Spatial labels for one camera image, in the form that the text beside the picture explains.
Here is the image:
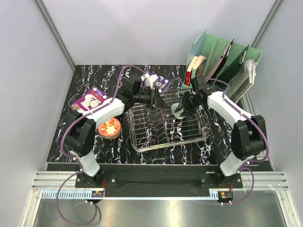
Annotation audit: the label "wire dish rack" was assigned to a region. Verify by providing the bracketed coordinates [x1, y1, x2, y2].
[127, 103, 212, 152]

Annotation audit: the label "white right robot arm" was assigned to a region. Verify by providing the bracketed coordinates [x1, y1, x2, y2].
[171, 76, 269, 188]

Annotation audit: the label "pink clipboard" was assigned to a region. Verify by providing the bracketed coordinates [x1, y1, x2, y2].
[204, 38, 234, 80]

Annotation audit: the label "red spine book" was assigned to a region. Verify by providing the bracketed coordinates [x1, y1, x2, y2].
[185, 70, 191, 86]

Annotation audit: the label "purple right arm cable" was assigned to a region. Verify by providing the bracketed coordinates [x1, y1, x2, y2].
[205, 78, 269, 206]

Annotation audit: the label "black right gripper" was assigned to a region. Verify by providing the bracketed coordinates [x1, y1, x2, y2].
[174, 91, 203, 117]

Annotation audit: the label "red white floral bowl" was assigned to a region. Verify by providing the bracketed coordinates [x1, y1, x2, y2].
[98, 118, 122, 134]

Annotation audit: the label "pale green upturned bowl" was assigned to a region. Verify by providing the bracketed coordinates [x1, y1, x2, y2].
[171, 102, 187, 120]

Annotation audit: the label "mint green file organizer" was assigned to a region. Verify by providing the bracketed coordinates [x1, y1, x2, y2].
[181, 28, 263, 105]

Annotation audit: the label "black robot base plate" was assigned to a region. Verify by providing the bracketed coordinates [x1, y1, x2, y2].
[46, 163, 273, 199]

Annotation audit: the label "purple rabbit picture book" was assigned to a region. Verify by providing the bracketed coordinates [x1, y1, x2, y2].
[71, 87, 109, 113]

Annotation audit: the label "dark green clipboard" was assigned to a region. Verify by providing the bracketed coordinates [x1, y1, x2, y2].
[216, 44, 250, 84]

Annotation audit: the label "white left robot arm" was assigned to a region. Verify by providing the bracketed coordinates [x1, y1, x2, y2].
[60, 76, 168, 187]

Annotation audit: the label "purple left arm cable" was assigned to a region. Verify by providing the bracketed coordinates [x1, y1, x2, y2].
[55, 65, 149, 224]

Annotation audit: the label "aluminium frame rail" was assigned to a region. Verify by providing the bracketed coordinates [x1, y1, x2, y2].
[32, 171, 288, 201]

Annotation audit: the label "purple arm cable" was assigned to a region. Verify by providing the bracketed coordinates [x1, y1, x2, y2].
[55, 65, 149, 224]
[205, 78, 269, 206]

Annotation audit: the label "cream paperback book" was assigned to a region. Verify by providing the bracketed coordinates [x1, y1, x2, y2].
[187, 55, 206, 79]

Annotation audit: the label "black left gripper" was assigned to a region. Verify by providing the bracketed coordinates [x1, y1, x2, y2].
[134, 87, 169, 110]

